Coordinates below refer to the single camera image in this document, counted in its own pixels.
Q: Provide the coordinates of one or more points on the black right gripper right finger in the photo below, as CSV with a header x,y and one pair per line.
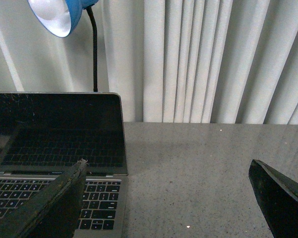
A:
x,y
277,197

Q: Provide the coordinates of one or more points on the worn black right gripper left finger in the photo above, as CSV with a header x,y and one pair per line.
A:
x,y
53,212

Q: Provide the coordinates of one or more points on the silver laptop with black keys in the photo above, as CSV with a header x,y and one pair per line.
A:
x,y
44,134

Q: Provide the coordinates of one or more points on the white pleated curtain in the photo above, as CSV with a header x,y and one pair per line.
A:
x,y
218,61

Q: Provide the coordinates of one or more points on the blue desk lamp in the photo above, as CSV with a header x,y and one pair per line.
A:
x,y
60,17

